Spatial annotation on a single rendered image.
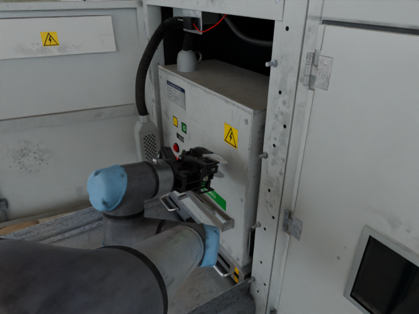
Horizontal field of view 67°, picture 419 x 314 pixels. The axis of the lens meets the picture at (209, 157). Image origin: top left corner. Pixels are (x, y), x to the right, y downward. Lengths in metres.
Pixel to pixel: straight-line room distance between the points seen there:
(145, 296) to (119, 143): 1.04
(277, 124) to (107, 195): 0.34
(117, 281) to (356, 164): 0.38
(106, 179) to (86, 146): 0.71
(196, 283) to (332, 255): 0.50
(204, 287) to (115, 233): 0.46
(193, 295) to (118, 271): 0.74
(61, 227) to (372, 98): 1.06
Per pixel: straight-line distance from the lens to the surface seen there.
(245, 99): 0.74
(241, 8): 0.68
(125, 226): 0.59
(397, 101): 0.45
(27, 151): 1.27
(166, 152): 0.73
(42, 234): 1.25
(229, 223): 0.87
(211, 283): 1.01
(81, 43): 1.12
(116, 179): 0.56
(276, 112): 0.62
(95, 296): 0.23
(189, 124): 0.94
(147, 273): 0.27
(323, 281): 0.66
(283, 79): 0.60
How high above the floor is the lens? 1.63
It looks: 29 degrees down
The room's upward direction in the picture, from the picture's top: straight up
